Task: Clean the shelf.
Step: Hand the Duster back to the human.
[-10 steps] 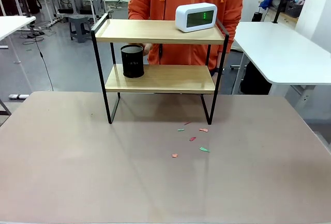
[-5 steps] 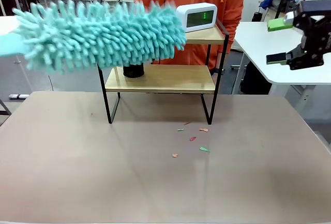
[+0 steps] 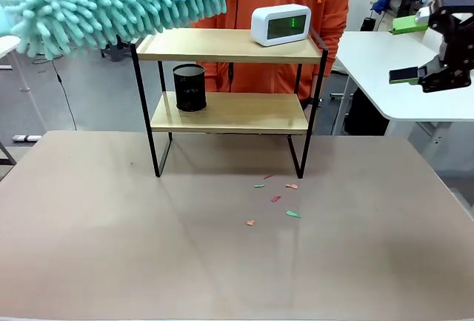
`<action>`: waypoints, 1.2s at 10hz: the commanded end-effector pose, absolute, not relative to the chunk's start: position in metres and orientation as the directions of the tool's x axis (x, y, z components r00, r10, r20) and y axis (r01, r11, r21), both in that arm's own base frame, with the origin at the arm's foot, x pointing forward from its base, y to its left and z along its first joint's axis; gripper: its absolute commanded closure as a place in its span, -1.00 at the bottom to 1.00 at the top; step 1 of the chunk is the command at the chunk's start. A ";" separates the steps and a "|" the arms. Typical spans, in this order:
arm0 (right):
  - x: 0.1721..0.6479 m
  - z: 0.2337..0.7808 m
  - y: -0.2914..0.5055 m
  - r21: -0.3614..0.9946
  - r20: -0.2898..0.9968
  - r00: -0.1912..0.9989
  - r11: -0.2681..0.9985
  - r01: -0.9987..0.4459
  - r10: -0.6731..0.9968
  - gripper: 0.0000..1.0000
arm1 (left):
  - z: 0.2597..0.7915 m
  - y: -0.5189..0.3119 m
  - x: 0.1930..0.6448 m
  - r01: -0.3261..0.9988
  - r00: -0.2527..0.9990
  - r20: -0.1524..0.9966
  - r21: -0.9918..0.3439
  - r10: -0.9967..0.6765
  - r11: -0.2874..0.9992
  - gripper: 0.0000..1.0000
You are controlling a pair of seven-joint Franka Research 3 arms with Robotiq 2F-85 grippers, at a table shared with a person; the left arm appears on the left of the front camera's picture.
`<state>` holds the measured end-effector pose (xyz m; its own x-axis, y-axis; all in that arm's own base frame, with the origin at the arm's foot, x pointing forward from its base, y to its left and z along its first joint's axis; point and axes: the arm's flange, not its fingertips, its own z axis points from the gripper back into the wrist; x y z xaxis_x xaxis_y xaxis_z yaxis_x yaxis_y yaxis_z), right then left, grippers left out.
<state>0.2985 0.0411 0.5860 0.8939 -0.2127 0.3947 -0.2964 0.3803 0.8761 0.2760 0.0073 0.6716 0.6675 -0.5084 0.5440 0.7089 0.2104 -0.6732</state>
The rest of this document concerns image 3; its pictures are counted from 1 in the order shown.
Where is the black frame wooden two-tier shelf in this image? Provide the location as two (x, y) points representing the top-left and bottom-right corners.
(129, 26), (330, 180)

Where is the white digital clock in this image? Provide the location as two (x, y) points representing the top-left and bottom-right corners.
(250, 3), (313, 47)

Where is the black computer tower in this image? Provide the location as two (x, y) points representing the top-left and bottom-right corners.
(343, 88), (390, 137)

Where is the small white side table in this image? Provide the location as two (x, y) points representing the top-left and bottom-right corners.
(0, 35), (22, 92)

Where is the black floor cable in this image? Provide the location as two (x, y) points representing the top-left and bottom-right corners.
(51, 57), (78, 131)

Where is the large white side table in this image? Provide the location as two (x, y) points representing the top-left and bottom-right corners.
(335, 30), (474, 136)

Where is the black mesh pen cup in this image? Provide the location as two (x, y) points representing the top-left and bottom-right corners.
(173, 63), (208, 113)

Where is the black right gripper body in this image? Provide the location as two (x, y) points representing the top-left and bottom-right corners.
(438, 31), (474, 73)

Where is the person in orange hoodie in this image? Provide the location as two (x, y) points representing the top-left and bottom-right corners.
(190, 0), (353, 104)

